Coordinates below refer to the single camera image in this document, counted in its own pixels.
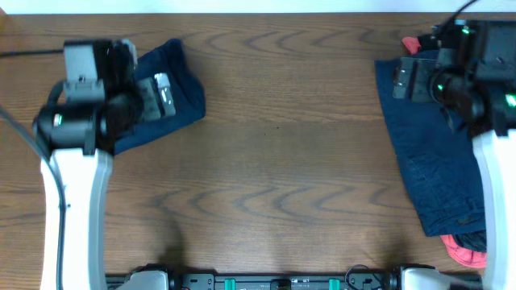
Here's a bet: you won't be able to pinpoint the dark blue shorts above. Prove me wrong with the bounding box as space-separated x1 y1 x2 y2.
114 39 206 155

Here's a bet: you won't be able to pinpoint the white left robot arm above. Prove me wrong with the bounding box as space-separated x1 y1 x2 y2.
34 72 177 289

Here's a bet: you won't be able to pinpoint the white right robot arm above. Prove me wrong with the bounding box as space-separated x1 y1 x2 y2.
393 57 515 289

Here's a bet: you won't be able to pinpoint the pink red garment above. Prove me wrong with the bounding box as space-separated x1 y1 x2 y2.
402 37 487 268

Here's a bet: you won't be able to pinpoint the black garment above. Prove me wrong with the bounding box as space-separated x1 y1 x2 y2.
417 34 439 52

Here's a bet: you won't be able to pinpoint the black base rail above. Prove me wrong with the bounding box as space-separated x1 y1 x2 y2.
105 263 402 290

